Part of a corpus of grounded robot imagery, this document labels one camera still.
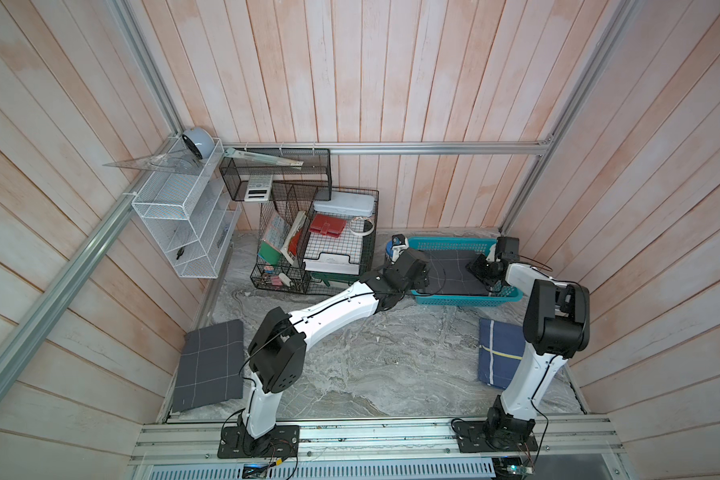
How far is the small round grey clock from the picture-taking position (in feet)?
2.72

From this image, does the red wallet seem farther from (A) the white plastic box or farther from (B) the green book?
(B) the green book

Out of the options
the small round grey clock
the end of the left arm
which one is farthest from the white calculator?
the end of the left arm

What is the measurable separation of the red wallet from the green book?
20cm

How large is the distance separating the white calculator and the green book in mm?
172

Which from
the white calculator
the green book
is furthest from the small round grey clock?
the green book

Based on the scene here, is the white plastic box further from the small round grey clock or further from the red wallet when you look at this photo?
the small round grey clock

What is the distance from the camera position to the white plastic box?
97 centimetres

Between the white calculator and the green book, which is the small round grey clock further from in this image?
the green book

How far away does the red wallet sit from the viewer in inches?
36.3

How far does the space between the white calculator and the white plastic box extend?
169mm

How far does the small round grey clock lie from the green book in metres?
0.34

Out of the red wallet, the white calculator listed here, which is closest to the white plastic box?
the red wallet

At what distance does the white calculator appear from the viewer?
949 millimetres

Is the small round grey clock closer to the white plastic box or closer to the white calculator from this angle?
the white calculator
